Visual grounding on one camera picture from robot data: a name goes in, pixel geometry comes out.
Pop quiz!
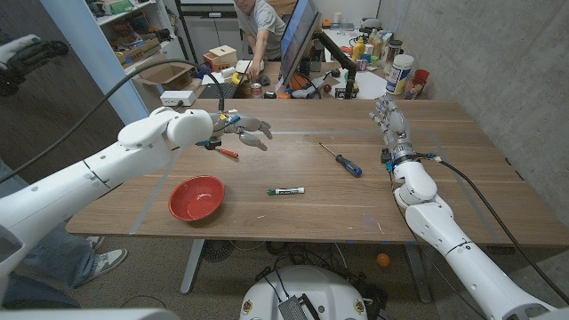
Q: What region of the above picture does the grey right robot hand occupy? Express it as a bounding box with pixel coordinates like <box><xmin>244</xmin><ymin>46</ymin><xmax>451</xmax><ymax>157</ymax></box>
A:
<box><xmin>368</xmin><ymin>93</ymin><xmax>417</xmax><ymax>164</ymax></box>

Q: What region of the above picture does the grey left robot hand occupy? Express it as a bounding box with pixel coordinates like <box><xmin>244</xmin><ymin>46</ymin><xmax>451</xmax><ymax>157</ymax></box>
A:
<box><xmin>208</xmin><ymin>110</ymin><xmax>274</xmax><ymax>152</ymax></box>

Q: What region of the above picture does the red bowl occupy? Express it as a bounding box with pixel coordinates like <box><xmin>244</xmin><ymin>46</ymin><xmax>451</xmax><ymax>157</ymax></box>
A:
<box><xmin>168</xmin><ymin>174</ymin><xmax>227</xmax><ymax>222</ymax></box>

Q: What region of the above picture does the black keyboard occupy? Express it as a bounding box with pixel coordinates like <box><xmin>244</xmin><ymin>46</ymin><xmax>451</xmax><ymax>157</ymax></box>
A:
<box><xmin>198</xmin><ymin>82</ymin><xmax>241</xmax><ymax>100</ymax></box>

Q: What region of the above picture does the white paper sheet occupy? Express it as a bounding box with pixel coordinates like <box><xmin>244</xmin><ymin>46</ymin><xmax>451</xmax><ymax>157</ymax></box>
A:
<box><xmin>331</xmin><ymin>70</ymin><xmax>388</xmax><ymax>100</ymax></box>

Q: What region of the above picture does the white canister blue label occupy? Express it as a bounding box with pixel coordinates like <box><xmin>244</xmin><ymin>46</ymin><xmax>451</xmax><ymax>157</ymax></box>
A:
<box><xmin>385</xmin><ymin>53</ymin><xmax>415</xmax><ymax>96</ymax></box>

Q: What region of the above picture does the red container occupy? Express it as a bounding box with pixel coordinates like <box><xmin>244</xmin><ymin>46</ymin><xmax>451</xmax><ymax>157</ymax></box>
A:
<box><xmin>404</xmin><ymin>68</ymin><xmax>431</xmax><ymax>100</ymax></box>

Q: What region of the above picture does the white plate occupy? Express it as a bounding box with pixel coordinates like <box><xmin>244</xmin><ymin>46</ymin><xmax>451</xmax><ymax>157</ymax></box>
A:
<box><xmin>234</xmin><ymin>59</ymin><xmax>266</xmax><ymax>75</ymax></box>

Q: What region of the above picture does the orange basketball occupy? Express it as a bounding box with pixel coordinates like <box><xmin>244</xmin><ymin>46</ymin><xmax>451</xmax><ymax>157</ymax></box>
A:
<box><xmin>288</xmin><ymin>73</ymin><xmax>309</xmax><ymax>92</ymax></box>

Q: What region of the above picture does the small wooden box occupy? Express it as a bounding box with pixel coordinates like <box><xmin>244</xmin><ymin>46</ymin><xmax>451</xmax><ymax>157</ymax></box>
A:
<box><xmin>203</xmin><ymin>44</ymin><xmax>238</xmax><ymax>73</ymax></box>

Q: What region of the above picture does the white power box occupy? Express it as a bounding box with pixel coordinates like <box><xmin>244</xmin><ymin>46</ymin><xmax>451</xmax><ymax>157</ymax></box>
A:
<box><xmin>159</xmin><ymin>90</ymin><xmax>196</xmax><ymax>108</ymax></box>

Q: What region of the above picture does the yellow bottle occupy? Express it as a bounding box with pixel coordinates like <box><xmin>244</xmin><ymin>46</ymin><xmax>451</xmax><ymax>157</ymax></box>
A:
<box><xmin>350</xmin><ymin>36</ymin><xmax>366</xmax><ymax>62</ymax></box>

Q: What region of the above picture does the open cardboard box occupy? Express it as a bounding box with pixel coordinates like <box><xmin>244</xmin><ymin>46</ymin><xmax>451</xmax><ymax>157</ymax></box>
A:
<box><xmin>132</xmin><ymin>61</ymin><xmax>196</xmax><ymax>92</ymax></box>

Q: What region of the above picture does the black computer monitor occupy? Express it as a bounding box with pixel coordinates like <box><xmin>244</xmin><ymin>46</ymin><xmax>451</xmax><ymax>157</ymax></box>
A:
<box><xmin>279</xmin><ymin>0</ymin><xmax>323</xmax><ymax>88</ymax></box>

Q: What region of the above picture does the person in grey t-shirt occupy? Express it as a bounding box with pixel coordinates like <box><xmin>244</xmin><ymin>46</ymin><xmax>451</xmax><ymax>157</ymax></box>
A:
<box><xmin>233</xmin><ymin>0</ymin><xmax>288</xmax><ymax>84</ymax></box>

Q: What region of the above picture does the printed cardboard box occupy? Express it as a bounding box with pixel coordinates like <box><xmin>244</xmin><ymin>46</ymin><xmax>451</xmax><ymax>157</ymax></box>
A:
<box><xmin>116</xmin><ymin>37</ymin><xmax>162</xmax><ymax>68</ymax></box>

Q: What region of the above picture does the grey table leg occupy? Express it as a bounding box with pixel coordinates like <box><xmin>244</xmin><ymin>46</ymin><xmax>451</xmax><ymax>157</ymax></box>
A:
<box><xmin>404</xmin><ymin>244</ymin><xmax>433</xmax><ymax>304</ymax></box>
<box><xmin>180</xmin><ymin>238</ymin><xmax>205</xmax><ymax>295</ymax></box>

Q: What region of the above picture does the white shelf unit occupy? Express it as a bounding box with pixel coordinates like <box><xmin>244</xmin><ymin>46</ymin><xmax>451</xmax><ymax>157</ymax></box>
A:
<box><xmin>86</xmin><ymin>0</ymin><xmax>190</xmax><ymax>97</ymax></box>

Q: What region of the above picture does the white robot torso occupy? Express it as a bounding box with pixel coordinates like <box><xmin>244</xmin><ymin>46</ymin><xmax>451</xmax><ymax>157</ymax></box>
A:
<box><xmin>239</xmin><ymin>265</ymin><xmax>369</xmax><ymax>320</ymax></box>

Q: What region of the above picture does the grey white sneaker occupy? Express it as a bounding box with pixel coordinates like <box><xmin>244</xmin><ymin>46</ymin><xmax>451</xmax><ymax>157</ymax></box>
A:
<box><xmin>86</xmin><ymin>247</ymin><xmax>129</xmax><ymax>284</ymax></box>

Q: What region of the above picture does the black white glove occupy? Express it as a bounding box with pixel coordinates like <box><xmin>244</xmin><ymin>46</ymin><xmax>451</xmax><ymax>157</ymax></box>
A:
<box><xmin>0</xmin><ymin>34</ymin><xmax>70</xmax><ymax>98</ymax></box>

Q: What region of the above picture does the person in blue jeans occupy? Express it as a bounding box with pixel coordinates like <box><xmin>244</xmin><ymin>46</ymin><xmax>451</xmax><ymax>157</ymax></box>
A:
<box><xmin>0</xmin><ymin>157</ymin><xmax>106</xmax><ymax>310</ymax></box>

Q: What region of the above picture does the blue black handle screwdriver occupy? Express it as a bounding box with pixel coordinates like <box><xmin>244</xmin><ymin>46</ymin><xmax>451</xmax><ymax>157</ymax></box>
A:
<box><xmin>318</xmin><ymin>141</ymin><xmax>363</xmax><ymax>179</ymax></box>

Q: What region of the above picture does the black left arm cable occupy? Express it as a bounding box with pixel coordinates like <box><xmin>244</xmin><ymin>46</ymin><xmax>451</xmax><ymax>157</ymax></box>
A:
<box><xmin>0</xmin><ymin>59</ymin><xmax>226</xmax><ymax>183</ymax></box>

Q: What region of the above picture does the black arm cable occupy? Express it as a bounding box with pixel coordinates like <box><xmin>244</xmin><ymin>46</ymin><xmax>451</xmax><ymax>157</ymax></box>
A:
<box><xmin>417</xmin><ymin>153</ymin><xmax>569</xmax><ymax>306</ymax></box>
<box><xmin>0</xmin><ymin>59</ymin><xmax>226</xmax><ymax>183</ymax></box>

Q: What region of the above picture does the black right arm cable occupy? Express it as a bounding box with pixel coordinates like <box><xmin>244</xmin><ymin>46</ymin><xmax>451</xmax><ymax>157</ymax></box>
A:
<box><xmin>417</xmin><ymin>153</ymin><xmax>569</xmax><ymax>306</ymax></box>

